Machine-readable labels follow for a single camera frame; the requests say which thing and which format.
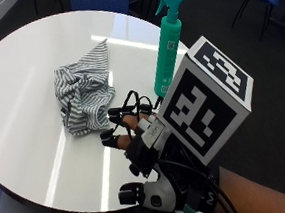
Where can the grey striped cloth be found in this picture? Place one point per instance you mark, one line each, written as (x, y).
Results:
(82, 91)

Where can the teal spray bottle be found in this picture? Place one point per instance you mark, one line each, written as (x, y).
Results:
(168, 49)

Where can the white marker cube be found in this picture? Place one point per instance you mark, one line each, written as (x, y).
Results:
(203, 108)

